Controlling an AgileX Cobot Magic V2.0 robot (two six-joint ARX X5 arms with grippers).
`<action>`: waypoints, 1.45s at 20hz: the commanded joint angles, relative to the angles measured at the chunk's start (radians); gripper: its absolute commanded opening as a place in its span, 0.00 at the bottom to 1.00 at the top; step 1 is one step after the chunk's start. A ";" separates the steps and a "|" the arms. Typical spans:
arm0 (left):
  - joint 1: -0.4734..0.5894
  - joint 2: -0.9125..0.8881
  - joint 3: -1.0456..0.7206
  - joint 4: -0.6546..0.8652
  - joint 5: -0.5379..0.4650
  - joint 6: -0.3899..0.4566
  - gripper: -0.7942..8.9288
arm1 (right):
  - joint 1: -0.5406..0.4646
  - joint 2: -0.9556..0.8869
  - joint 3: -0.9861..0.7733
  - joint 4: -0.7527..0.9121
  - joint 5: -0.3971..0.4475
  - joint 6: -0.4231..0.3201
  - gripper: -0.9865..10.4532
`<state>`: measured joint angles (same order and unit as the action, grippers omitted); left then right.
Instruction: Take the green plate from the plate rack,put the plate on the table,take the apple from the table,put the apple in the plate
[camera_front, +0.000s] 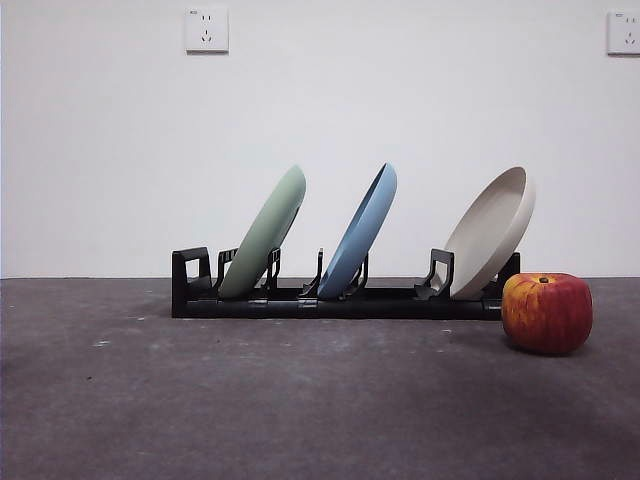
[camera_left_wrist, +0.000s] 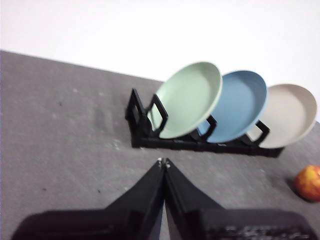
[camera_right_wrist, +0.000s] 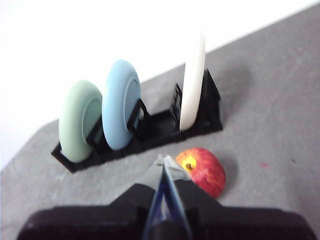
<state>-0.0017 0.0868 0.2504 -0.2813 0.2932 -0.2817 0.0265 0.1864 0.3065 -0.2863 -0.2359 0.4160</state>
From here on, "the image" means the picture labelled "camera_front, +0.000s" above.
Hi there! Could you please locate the green plate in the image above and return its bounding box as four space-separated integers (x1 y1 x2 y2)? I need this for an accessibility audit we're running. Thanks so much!
218 164 307 300

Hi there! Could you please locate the red yellow apple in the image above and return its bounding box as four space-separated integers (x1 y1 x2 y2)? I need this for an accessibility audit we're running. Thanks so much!
501 272 594 356

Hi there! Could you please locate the blue plate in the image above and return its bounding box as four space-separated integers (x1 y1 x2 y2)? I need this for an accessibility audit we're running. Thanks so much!
316 161 399 301

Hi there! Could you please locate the black plate rack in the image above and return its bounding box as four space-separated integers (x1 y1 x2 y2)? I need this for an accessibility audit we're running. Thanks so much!
170 246 522 321

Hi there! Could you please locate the beige plate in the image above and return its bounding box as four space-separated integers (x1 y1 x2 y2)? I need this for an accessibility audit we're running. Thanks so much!
442 165 537 301

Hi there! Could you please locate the white wall socket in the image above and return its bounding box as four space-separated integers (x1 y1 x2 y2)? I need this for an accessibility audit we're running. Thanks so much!
185 5 231 55
606 10 640 56

